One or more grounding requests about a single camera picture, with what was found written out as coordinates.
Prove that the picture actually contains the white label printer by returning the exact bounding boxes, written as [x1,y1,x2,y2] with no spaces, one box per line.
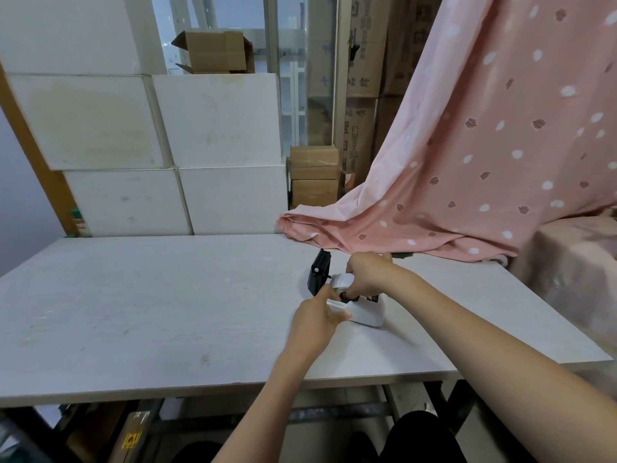
[326,272,385,328]

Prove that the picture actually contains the tall printed cardboard box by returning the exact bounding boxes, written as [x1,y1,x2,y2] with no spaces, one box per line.
[339,96,378,189]
[383,0,445,97]
[344,0,392,98]

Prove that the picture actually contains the small taped cardboard box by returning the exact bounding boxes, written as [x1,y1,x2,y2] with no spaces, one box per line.
[289,179,340,208]
[288,145,340,182]

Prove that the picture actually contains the person's right forearm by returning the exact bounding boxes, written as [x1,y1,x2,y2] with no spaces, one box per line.
[389,271,617,463]

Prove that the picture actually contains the person's left forearm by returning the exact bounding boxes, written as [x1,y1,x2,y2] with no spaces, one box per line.
[210,343,320,463]

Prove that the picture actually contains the person's left hand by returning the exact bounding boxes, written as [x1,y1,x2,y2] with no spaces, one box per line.
[287,284,352,365]

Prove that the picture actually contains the green bottle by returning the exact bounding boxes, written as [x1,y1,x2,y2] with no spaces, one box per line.
[71,208,93,237]

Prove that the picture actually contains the pink patterned curtain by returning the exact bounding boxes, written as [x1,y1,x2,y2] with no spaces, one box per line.
[277,0,617,264]

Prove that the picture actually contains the white metal rack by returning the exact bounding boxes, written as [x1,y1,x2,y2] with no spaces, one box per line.
[279,59,309,146]

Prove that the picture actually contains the open brown cardboard box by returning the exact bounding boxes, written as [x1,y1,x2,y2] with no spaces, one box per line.
[171,30,255,75]

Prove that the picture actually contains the person's right hand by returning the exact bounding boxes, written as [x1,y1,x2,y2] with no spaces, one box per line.
[344,252,408,300]

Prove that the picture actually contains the orange wooden beam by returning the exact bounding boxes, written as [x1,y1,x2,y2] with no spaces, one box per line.
[0,61,79,237]

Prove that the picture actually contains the cardboard box with warning label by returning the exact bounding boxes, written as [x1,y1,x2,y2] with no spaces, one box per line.
[107,409,161,463]

